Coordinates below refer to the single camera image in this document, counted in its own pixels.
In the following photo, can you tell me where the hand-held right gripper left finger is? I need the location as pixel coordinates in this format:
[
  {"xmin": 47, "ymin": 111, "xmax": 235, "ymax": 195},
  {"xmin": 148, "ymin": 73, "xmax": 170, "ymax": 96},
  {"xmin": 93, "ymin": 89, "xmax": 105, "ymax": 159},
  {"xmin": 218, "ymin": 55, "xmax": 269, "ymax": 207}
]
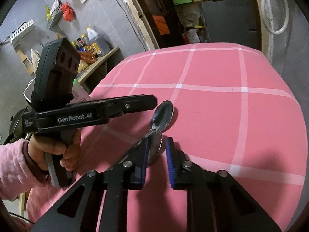
[{"xmin": 29, "ymin": 137, "xmax": 149, "ymax": 232}]

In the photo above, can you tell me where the grey cabinet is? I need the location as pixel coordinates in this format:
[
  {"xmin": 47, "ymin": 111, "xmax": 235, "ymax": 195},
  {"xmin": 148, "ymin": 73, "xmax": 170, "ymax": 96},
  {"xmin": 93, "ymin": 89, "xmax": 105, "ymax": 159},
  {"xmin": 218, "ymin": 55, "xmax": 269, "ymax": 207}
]
[{"xmin": 201, "ymin": 0, "xmax": 258, "ymax": 50}]

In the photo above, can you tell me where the wooden grater board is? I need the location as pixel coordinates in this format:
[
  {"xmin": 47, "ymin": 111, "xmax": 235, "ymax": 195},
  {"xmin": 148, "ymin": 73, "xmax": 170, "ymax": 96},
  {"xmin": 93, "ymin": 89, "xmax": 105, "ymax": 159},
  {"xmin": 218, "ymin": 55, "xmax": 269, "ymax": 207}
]
[{"xmin": 15, "ymin": 48, "xmax": 36, "ymax": 76}]

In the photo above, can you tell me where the cream hanging board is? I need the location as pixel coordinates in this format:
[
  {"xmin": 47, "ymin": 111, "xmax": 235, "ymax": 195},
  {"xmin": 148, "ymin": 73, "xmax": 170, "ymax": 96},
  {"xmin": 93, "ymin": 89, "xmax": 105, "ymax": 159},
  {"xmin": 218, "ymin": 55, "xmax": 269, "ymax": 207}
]
[{"xmin": 30, "ymin": 48, "xmax": 42, "ymax": 64}]

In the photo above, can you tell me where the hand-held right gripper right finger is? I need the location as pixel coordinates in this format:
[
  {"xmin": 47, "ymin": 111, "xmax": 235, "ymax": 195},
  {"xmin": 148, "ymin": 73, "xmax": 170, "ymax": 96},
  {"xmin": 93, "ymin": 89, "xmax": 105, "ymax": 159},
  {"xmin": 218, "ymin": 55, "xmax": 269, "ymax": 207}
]
[{"xmin": 165, "ymin": 137, "xmax": 282, "ymax": 232}]

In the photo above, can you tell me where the person's left hand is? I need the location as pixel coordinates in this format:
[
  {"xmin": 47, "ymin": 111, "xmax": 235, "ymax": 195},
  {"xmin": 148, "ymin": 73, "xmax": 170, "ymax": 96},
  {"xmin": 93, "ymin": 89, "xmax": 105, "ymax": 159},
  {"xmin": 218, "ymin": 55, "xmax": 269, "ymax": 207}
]
[{"xmin": 27, "ymin": 129, "xmax": 82, "ymax": 172}]

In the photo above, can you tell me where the steel spoon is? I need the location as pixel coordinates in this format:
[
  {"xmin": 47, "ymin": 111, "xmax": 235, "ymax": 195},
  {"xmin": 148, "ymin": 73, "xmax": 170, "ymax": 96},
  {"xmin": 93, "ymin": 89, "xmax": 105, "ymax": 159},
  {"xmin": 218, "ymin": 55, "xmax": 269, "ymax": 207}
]
[
  {"xmin": 132, "ymin": 100, "xmax": 174, "ymax": 150},
  {"xmin": 106, "ymin": 130, "xmax": 163, "ymax": 172}
]

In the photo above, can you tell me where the white hose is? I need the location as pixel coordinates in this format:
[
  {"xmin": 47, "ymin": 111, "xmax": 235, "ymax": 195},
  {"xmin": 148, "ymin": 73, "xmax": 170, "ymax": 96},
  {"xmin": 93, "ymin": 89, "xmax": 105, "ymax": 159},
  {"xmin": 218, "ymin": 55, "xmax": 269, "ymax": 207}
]
[{"xmin": 261, "ymin": 0, "xmax": 290, "ymax": 36}]

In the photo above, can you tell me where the white floor bag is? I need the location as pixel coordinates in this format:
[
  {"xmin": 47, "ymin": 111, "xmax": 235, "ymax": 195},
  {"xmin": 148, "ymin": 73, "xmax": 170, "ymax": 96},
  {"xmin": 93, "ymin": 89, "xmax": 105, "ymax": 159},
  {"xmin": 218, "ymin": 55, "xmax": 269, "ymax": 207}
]
[{"xmin": 184, "ymin": 28, "xmax": 201, "ymax": 44}]

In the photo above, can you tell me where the person's left forearm pink sleeve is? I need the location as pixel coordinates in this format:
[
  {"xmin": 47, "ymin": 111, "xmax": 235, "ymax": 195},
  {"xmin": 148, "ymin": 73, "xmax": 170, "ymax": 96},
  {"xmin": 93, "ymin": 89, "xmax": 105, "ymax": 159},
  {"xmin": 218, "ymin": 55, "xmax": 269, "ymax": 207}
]
[{"xmin": 0, "ymin": 138, "xmax": 49, "ymax": 200}]

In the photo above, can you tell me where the red plastic bag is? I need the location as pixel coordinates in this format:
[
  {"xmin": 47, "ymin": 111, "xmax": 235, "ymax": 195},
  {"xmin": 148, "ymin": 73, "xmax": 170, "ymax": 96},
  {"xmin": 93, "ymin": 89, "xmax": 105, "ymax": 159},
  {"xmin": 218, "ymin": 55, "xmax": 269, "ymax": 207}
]
[{"xmin": 60, "ymin": 2, "xmax": 74, "ymax": 23}]

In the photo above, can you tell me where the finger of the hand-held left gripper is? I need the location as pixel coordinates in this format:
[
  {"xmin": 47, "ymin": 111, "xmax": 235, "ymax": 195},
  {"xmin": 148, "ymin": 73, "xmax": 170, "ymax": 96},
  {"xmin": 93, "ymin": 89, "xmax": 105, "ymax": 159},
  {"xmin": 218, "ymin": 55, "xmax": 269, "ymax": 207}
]
[{"xmin": 106, "ymin": 94, "xmax": 158, "ymax": 119}]

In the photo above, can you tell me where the white wall rack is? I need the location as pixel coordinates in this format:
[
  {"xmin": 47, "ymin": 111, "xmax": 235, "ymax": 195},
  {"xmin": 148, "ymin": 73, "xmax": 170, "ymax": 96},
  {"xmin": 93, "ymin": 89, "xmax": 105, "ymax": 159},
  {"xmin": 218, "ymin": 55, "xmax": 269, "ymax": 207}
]
[{"xmin": 9, "ymin": 19, "xmax": 34, "ymax": 47}]

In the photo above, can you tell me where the pink checked tablecloth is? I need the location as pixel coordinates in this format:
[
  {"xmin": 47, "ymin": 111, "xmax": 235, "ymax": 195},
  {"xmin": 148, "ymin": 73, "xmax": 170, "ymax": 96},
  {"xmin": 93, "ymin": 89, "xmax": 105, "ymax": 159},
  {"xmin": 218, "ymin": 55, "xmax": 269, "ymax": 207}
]
[{"xmin": 26, "ymin": 42, "xmax": 306, "ymax": 232}]

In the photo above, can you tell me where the wooden door frame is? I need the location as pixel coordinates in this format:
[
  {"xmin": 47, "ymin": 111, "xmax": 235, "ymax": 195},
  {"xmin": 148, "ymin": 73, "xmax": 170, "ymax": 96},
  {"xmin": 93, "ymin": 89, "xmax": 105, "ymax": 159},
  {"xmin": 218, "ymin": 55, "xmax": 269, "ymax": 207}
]
[{"xmin": 120, "ymin": 0, "xmax": 271, "ymax": 62}]

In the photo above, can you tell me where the large oil bottle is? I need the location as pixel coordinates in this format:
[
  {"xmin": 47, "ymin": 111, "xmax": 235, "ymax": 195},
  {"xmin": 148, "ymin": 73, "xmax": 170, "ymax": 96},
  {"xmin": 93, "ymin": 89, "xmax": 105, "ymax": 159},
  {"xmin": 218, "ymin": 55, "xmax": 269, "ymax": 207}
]
[{"xmin": 87, "ymin": 27, "xmax": 111, "ymax": 54}]

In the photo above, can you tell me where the black pan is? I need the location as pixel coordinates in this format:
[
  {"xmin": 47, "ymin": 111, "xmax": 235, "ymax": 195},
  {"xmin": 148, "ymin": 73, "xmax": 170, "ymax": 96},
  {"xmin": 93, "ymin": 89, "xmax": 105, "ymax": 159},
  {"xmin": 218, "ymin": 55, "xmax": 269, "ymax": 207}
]
[{"xmin": 8, "ymin": 108, "xmax": 31, "ymax": 141}]

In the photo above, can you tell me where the dark wooden door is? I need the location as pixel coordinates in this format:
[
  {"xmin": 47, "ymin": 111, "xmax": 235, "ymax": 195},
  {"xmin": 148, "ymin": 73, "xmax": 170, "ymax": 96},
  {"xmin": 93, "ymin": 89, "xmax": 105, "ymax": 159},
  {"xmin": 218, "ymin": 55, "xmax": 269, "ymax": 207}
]
[{"xmin": 126, "ymin": 0, "xmax": 184, "ymax": 49}]

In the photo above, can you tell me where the grey wall rack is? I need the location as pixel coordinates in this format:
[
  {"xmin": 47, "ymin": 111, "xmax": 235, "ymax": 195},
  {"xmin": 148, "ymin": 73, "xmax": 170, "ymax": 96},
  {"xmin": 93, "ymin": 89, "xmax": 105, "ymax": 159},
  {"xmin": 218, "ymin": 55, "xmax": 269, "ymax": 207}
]
[{"xmin": 47, "ymin": 3, "xmax": 64, "ymax": 30}]

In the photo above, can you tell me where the orange snack packet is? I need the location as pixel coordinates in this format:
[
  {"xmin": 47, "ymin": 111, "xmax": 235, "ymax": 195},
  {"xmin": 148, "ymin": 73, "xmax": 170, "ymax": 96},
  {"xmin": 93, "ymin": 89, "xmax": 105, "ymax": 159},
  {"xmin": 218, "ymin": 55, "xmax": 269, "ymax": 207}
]
[{"xmin": 77, "ymin": 50, "xmax": 97, "ymax": 64}]

